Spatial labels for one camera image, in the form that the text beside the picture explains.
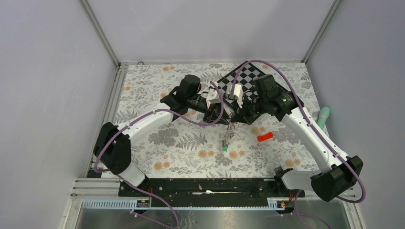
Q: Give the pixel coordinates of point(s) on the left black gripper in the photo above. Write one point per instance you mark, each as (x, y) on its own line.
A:
(216, 114)

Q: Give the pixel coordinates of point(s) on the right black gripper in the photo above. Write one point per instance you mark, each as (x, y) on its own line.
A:
(242, 117)

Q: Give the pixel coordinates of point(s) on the large grey metal keyring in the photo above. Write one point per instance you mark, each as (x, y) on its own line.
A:
(228, 136)

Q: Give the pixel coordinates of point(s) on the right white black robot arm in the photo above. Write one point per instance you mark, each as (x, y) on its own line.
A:
(337, 171)

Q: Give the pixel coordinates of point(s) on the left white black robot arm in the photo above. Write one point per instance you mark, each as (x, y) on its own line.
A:
(113, 144)

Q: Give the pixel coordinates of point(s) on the red plastic block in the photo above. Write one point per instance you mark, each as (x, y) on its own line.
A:
(264, 137)

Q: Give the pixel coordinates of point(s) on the black white checkerboard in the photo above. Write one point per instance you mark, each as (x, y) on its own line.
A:
(245, 79)

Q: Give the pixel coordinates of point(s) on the floral table mat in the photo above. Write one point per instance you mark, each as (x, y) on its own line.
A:
(182, 150)

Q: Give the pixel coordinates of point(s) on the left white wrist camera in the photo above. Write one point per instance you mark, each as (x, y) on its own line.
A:
(214, 96)

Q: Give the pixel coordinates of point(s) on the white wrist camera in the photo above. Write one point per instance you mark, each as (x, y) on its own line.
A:
(214, 96)
(234, 92)

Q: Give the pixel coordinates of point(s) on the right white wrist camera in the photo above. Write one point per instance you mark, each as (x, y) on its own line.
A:
(234, 92)

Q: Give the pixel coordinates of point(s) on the mint green cylinder handle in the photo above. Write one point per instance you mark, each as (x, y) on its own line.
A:
(323, 116)

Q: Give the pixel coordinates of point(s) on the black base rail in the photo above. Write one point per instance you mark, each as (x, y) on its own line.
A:
(213, 190)

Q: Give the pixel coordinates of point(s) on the white slotted cable duct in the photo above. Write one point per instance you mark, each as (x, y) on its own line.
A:
(145, 204)

